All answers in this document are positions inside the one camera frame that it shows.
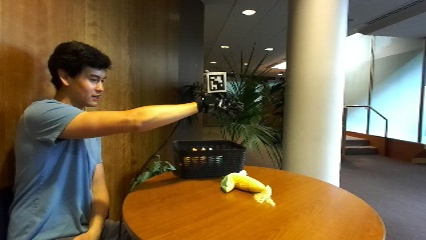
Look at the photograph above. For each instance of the small green leafy plant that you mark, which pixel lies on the small green leafy plant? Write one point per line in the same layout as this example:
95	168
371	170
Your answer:
151	171

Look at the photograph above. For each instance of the large green potted plant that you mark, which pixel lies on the large green potted plant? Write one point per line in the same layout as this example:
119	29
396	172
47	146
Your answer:
251	110

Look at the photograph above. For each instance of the the person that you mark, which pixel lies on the the person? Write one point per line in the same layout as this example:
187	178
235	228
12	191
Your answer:
54	160

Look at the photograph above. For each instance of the yellow corn soft toy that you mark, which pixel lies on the yellow corn soft toy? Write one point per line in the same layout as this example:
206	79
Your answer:
247	185

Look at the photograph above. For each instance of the carpeted stair steps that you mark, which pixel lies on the carpeted stair steps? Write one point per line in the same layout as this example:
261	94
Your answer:
359	146

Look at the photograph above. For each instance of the white round column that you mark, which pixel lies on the white round column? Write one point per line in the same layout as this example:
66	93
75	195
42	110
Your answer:
315	90

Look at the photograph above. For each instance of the metal stair handrail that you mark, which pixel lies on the metal stair handrail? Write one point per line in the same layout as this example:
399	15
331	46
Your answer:
368	115

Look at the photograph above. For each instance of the black woven plastic basket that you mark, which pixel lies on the black woven plastic basket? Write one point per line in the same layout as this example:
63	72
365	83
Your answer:
208	160

